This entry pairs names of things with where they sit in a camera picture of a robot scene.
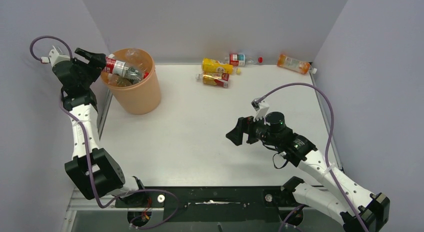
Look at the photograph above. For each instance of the orange plastic bin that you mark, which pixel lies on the orange plastic bin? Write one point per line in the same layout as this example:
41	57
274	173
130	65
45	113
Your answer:
140	98

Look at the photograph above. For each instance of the yellow-label bottle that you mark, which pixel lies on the yellow-label bottle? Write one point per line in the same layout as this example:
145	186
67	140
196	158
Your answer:
215	66

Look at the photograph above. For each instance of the red-blue label bottle red cap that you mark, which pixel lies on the red-blue label bottle red cap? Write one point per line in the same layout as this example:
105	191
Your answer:
242	60

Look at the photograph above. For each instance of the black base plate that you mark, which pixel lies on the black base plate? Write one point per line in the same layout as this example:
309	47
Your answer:
214	204

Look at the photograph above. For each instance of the large clear unlabelled bottle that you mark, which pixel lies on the large clear unlabelled bottle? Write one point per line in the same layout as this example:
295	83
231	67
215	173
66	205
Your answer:
135	57

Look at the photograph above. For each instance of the red-label bottle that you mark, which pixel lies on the red-label bottle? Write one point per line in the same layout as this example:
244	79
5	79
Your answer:
122	68

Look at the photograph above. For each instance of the green-label upright-lying bottle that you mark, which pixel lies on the green-label upright-lying bottle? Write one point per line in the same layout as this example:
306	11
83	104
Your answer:
128	80

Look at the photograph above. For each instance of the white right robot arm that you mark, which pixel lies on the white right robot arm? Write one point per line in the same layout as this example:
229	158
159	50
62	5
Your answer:
357	209

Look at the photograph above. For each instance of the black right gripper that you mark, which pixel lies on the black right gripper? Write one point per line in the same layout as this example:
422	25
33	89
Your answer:
243	126

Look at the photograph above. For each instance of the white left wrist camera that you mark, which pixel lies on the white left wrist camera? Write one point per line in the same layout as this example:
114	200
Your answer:
55	56

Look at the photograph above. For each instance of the red-yellow label bottle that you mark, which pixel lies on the red-yellow label bottle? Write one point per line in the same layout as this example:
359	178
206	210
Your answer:
214	79

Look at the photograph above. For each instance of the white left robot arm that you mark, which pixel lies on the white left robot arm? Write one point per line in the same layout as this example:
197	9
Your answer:
91	168

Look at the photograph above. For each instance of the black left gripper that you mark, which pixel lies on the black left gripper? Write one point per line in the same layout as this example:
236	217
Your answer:
97	63

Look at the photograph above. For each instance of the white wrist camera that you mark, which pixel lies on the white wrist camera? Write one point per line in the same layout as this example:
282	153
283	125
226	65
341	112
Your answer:
55	56
261	108

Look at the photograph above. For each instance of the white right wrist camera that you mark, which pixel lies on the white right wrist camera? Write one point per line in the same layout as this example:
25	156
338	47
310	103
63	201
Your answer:
261	108

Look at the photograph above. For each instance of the orange drink bottle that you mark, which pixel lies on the orange drink bottle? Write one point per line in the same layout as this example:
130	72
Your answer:
299	66

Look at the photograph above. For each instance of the aluminium frame rail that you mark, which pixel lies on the aluminium frame rail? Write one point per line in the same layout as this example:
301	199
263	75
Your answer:
84	215

